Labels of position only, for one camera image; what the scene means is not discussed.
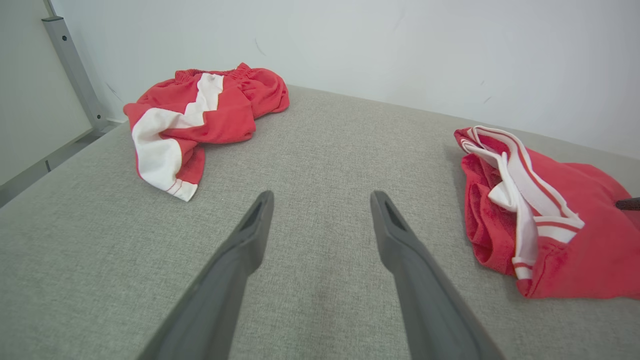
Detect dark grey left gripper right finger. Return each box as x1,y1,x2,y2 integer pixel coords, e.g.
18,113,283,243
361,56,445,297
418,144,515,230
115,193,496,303
370,190,506,360

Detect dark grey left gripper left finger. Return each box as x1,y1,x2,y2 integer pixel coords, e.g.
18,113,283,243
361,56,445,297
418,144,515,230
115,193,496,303
137,190,275,360

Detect red Bulls 23 jersey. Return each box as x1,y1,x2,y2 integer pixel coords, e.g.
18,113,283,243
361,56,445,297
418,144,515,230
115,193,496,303
454,125,640,301

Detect red shorts with white stripe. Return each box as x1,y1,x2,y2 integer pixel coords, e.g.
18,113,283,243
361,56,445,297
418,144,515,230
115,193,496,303
123,62,291,203

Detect grey metal frame post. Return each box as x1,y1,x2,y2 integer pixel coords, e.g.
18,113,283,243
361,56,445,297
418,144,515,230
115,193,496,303
41,0,126,137

